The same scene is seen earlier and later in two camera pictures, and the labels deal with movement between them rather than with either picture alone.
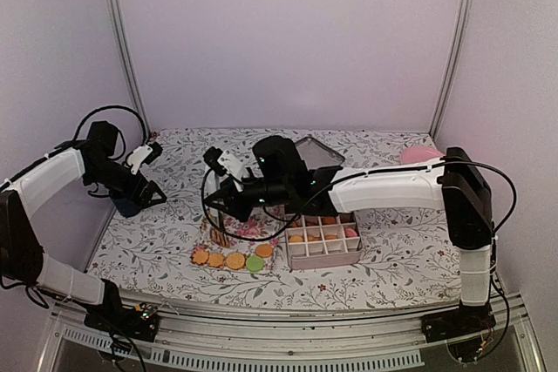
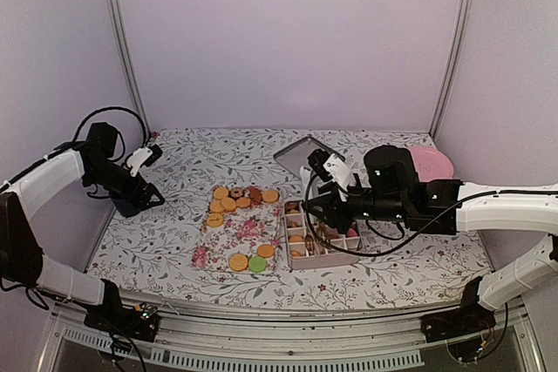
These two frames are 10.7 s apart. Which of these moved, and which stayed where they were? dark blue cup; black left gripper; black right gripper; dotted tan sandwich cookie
Moved: black right gripper
Stayed: black left gripper; dark blue cup; dotted tan sandwich cookie
